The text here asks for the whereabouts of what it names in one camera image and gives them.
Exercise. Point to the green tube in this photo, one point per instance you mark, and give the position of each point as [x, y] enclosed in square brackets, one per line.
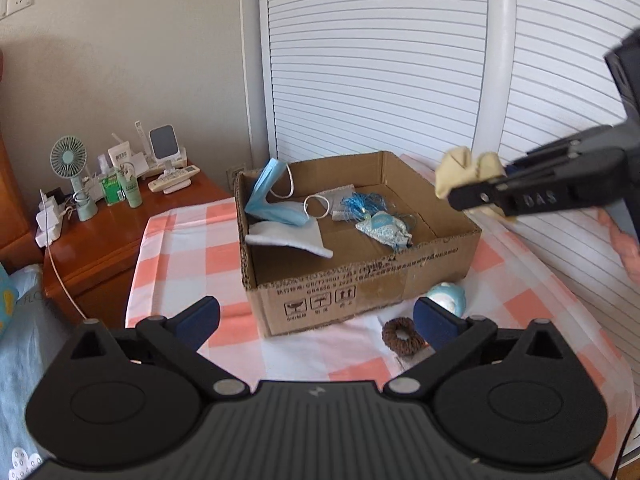
[132, 192]

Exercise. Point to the wooden nightstand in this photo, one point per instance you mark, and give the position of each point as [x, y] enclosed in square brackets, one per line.
[110, 240]

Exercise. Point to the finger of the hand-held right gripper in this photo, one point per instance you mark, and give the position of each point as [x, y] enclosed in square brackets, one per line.
[575, 150]
[540, 195]

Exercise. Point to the white remote control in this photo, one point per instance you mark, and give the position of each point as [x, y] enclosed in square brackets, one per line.
[175, 176]
[177, 187]

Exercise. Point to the blue cloud print bedsheet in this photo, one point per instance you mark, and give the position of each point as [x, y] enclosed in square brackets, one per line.
[30, 360]

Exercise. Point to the brown hair scrunchie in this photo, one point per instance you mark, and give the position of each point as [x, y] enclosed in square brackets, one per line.
[392, 342]

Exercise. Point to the white power strip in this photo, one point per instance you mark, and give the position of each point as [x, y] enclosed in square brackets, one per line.
[47, 227]

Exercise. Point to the white slim upright device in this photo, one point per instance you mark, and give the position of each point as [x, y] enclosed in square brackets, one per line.
[141, 140]

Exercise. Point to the person's right hand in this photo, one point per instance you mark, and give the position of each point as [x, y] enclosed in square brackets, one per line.
[627, 250]

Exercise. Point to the round blue white toy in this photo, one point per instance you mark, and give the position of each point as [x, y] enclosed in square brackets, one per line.
[450, 297]

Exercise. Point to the white tissue paper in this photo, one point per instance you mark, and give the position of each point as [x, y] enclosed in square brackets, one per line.
[295, 237]

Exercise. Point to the yellow cloth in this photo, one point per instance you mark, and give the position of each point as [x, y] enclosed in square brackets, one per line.
[462, 165]

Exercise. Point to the white louvered door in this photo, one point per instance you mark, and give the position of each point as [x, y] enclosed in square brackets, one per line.
[560, 85]
[375, 60]

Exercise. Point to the green pump bottle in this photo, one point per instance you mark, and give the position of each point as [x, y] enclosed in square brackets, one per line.
[111, 190]

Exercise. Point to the wooden headboard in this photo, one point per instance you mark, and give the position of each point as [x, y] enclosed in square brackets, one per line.
[10, 185]

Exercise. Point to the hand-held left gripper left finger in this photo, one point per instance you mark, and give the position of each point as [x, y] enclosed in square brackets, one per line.
[200, 321]

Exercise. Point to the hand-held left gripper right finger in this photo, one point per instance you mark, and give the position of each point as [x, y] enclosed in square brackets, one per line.
[434, 321]

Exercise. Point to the black charger plug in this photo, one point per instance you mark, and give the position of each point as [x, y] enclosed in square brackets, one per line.
[54, 195]

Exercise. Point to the brown cardboard box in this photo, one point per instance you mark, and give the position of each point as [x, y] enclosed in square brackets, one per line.
[325, 290]

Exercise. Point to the green desk fan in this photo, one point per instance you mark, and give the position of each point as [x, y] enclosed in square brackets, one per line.
[67, 157]

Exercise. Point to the floral fabric pouch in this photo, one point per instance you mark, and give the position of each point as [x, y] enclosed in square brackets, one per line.
[382, 227]

